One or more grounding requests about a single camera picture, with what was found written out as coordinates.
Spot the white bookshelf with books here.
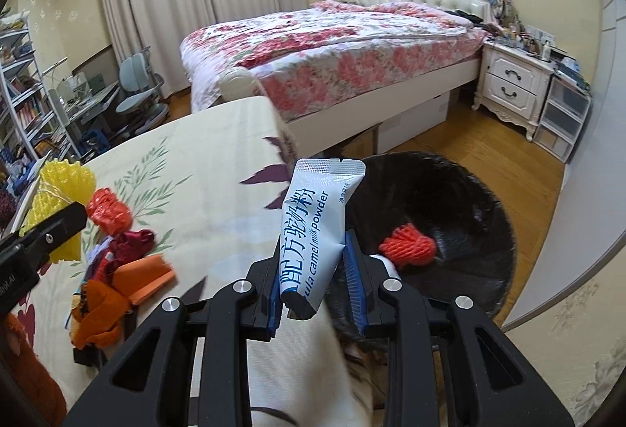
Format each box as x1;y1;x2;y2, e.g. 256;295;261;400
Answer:
0;11;81;164

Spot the blue crate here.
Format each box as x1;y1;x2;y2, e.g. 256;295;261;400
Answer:
81;131;115;154

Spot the orange wrapper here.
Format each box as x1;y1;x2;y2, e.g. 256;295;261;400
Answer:
71;277;133;350

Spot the black plastic scrap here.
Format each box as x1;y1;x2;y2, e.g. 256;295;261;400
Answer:
72;348;107;367

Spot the grey-blue desk chair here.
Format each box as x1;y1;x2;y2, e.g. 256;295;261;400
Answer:
115;48;169;117

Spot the yellow foam net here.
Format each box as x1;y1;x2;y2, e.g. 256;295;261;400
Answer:
18;158;97;264

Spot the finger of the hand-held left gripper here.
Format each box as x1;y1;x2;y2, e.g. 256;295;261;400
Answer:
10;202;88;268

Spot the pink floral quilt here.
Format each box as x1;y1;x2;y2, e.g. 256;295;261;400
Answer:
180;0;490;124

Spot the clutter of bottles on nightstand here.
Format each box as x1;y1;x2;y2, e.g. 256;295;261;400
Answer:
486;0;583;66

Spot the grey study desk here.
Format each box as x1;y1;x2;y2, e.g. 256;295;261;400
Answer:
51;75;123;134

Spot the black trash bin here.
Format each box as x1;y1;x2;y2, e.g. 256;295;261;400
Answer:
325;152;518;350

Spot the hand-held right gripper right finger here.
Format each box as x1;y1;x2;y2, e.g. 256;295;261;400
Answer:
342;229;575;427

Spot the cardboard box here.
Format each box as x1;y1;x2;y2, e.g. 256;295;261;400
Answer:
337;126;380;161

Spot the dark red roll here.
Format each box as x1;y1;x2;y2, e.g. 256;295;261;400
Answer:
110;229;156;261

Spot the orange paper piece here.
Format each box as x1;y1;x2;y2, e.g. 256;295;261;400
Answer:
112;253;176;305

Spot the red-orange plastic bag ball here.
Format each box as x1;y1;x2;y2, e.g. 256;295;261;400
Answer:
87;188;134;234

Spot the white nightstand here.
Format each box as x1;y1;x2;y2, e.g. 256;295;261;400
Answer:
472;38;558;141

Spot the clear plastic drawer unit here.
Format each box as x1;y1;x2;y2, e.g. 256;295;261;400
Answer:
533;72;592;164

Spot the red foam net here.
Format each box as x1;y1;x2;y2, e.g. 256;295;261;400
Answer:
378;222;437;268

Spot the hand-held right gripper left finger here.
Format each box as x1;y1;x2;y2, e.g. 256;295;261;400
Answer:
63;256;284;427

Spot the white storage box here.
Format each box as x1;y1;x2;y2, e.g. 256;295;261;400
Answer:
376;89;451;154

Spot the white blue powder sachet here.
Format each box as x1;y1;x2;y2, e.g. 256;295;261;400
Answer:
277;158;367;321

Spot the brown plush toy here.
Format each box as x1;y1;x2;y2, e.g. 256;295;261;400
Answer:
0;310;67;427

